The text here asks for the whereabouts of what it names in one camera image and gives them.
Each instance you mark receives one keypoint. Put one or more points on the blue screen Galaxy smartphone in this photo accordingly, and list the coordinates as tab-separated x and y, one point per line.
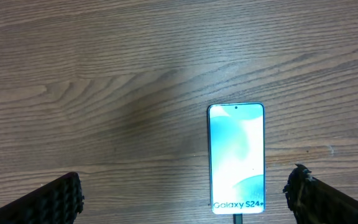
236	134

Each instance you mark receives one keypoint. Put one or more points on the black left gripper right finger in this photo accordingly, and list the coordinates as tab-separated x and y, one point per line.
314	202

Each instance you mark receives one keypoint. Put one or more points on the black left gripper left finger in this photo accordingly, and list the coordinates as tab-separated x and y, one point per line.
56	202

